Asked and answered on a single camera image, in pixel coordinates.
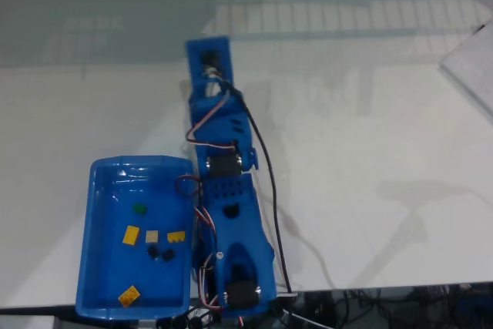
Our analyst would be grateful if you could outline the red white black servo wire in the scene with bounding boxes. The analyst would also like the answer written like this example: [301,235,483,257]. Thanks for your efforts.
[185,96,236,151]
[175,174,247,327]

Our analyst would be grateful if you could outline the black camera cable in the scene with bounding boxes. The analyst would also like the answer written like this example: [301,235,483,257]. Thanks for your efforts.
[215,73,294,294]

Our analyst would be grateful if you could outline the blue plastic bin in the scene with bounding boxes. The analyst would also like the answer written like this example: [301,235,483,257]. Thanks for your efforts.
[75,155,195,321]

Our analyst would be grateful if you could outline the white panel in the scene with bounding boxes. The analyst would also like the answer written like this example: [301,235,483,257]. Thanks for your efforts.
[438,16,493,122]

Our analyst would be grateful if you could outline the blue camera mount frame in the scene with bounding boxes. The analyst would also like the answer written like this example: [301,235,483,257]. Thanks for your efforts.
[185,35,236,95]

